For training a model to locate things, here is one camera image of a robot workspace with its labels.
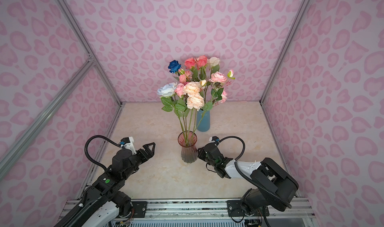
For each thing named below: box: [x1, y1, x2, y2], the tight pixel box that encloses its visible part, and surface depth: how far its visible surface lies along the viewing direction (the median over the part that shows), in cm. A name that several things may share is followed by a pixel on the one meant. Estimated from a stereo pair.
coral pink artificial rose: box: [184, 57, 196, 69], surface depth 82 cm
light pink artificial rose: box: [174, 83, 185, 98], surface depth 67 cm
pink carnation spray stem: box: [178, 69, 193, 84], surface depth 76 cm
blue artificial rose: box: [168, 60, 182, 74], surface depth 80 cm
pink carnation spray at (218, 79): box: [191, 69, 236, 138], surface depth 64 cm
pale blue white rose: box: [157, 82, 187, 145], surface depth 67 cm
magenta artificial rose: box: [197, 55, 209, 108], surface depth 80 cm
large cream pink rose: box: [182, 81, 205, 144], surface depth 64 cm
